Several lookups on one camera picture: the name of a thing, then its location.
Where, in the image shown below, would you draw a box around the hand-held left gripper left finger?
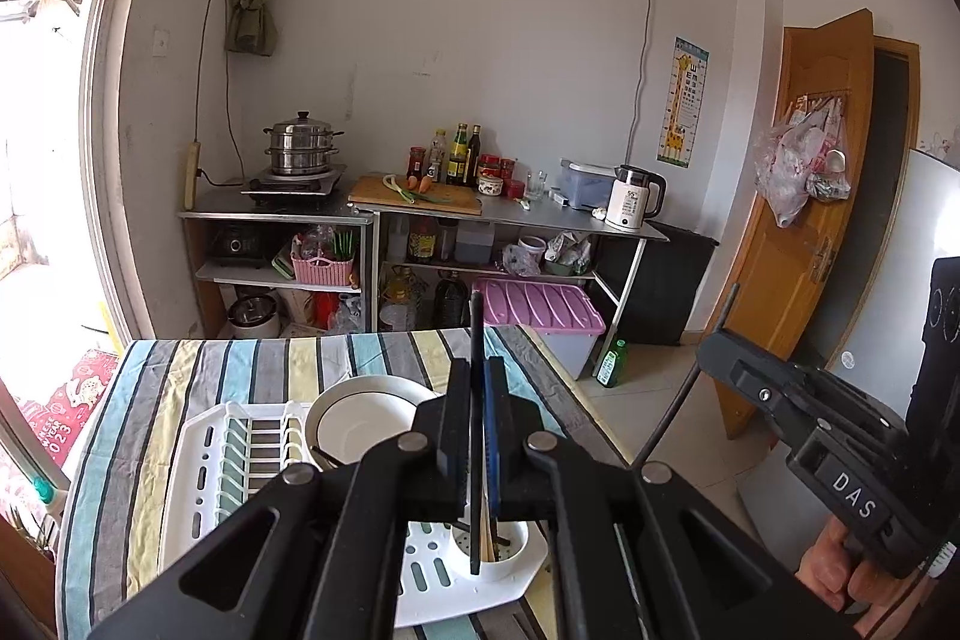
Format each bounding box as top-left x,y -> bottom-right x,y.
90,356 -> 475,640

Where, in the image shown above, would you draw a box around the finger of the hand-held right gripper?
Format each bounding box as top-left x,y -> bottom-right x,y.
697,329 -> 910,432
731,370 -> 835,455

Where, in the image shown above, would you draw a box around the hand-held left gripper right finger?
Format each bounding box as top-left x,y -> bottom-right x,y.
484,356 -> 856,640

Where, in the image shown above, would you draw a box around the white cylindrical chopstick holder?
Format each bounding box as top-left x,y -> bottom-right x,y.
448,520 -> 530,582

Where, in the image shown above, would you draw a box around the person's right hand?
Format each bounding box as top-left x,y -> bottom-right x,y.
795,521 -> 935,613

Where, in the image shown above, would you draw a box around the white bowl black rim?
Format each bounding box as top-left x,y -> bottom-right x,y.
315,394 -> 422,467
304,374 -> 445,471

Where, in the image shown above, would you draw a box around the wooden door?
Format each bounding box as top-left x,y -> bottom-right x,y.
712,8 -> 875,440

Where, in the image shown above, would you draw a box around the purple lid storage box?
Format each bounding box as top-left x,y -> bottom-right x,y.
471,278 -> 607,381

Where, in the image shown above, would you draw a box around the dark liquid jug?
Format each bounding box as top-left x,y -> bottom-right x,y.
433,271 -> 470,333

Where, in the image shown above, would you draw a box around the green plastic bottle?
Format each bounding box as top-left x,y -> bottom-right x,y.
592,340 -> 629,387

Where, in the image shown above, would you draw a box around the yellow cooking oil jug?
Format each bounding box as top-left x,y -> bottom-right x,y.
382,269 -> 418,330

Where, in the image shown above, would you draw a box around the black cabinet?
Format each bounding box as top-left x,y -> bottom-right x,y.
596,227 -> 717,345

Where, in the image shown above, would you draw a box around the grey plastic canister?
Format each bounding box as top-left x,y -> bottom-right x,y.
454,221 -> 496,267

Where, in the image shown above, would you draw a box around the soy sauce bottle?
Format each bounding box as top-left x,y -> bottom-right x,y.
407,216 -> 440,263

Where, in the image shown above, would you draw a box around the crumpled plastic bag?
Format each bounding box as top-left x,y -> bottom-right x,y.
547,231 -> 595,275

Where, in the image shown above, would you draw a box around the hanging plastic bags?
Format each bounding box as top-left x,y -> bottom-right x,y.
754,92 -> 853,229

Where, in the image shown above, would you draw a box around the pink plastic basket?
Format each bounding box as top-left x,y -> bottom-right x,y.
291,254 -> 355,287

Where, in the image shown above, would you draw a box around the long metal shelf table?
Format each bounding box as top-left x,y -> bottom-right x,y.
371,194 -> 671,341

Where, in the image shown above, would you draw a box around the silver rice cooker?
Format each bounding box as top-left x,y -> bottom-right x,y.
227,295 -> 283,341

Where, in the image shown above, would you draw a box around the wooden cutting board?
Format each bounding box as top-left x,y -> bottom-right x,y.
349,173 -> 485,217

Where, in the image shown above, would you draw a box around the white electric kettle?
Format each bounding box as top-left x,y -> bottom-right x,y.
606,164 -> 667,232

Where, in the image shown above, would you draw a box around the white plastic dish rack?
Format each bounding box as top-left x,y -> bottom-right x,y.
160,401 -> 551,627

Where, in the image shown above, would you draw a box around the green onion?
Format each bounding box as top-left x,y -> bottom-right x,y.
382,173 -> 443,206

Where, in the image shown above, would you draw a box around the translucent grey plastic container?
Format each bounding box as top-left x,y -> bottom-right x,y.
561,158 -> 620,211

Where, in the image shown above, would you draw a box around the yellow label oil bottle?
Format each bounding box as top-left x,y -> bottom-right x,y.
448,123 -> 469,186

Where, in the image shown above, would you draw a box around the black kitchen appliance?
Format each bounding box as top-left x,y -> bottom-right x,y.
206,224 -> 283,269

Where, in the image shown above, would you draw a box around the black induction cooktop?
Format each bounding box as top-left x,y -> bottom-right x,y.
240,164 -> 350,208

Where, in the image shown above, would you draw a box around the small metal shelf table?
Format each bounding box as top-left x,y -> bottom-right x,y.
178,201 -> 376,339

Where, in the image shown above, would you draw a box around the stainless steel steamer pot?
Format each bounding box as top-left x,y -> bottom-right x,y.
262,111 -> 344,178

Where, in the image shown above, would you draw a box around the striped tablecloth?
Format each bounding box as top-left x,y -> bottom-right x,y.
56,325 -> 638,640

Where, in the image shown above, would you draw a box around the giraffe wall poster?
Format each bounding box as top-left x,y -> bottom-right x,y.
658,38 -> 710,169

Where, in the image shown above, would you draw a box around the grey wall cable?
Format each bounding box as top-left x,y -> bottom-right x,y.
628,0 -> 656,170

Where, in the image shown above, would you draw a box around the thin black wall cable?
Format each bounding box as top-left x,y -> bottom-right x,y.
193,0 -> 235,188

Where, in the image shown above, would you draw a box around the white window frame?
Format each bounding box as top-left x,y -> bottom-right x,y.
75,0 -> 192,345

